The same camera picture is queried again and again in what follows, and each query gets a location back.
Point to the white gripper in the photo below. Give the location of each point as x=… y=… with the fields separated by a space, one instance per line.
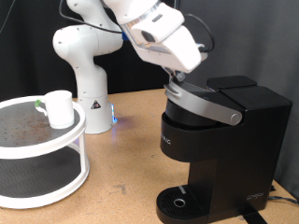
x=174 y=53

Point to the black Keurig coffee machine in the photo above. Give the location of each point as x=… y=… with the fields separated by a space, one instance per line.
x=243 y=155

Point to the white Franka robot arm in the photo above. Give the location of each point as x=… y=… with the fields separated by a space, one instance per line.
x=90 y=81

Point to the grey partition panel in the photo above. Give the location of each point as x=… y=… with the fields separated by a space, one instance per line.
x=274 y=31

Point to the black curtain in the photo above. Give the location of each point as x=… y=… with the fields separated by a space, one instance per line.
x=18 y=62

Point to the black tape strip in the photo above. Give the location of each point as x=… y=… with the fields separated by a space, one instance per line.
x=253 y=217

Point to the white two-tier turntable shelf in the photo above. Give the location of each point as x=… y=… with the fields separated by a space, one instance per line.
x=37 y=177

